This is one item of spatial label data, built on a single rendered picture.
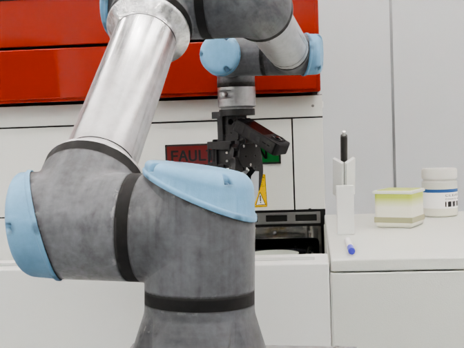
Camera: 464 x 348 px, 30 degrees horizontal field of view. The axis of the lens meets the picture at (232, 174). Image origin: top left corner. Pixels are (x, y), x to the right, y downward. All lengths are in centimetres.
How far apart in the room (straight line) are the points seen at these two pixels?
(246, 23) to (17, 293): 51
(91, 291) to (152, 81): 36
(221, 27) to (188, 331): 48
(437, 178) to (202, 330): 97
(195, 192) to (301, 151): 101
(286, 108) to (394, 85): 153
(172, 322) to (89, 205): 14
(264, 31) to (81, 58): 70
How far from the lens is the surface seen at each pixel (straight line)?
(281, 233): 185
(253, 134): 167
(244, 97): 168
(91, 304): 129
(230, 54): 156
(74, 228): 89
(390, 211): 159
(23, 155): 195
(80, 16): 187
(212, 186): 85
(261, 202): 185
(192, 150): 186
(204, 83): 181
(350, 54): 334
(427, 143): 336
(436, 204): 175
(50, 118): 193
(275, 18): 123
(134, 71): 107
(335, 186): 153
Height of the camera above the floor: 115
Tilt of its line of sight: 3 degrees down
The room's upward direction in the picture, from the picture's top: 2 degrees counter-clockwise
